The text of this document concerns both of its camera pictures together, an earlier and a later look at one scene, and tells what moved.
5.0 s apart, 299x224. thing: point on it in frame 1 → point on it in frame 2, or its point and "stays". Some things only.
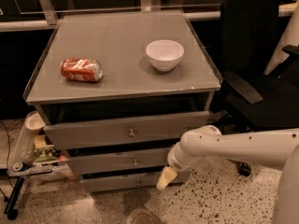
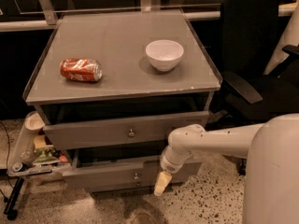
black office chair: (249, 98) stays
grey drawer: (159, 158) → (124, 176)
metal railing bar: (282, 9) stays
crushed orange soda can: (81, 69) stays
